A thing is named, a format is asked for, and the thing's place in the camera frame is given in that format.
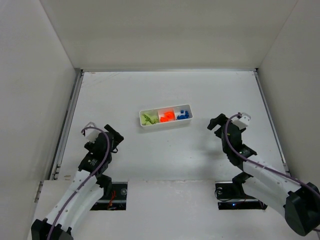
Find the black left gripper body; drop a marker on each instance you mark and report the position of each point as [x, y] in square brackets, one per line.
[113, 133]

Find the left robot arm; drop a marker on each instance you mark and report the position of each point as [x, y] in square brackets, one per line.
[88, 186]

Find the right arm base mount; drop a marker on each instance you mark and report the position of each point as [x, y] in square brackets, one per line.
[231, 196]

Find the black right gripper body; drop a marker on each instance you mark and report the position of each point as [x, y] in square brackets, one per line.
[217, 124]

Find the light green lego brick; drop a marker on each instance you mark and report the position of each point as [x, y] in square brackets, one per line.
[147, 119]

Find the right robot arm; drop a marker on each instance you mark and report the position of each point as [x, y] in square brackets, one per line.
[297, 202]

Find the orange dish lego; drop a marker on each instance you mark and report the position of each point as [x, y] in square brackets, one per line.
[164, 119]
[169, 115]

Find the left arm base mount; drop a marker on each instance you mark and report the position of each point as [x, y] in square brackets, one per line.
[115, 200]

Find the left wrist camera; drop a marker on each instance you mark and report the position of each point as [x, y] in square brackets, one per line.
[90, 132]

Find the white sorting tray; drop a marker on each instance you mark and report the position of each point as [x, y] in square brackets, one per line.
[171, 123]

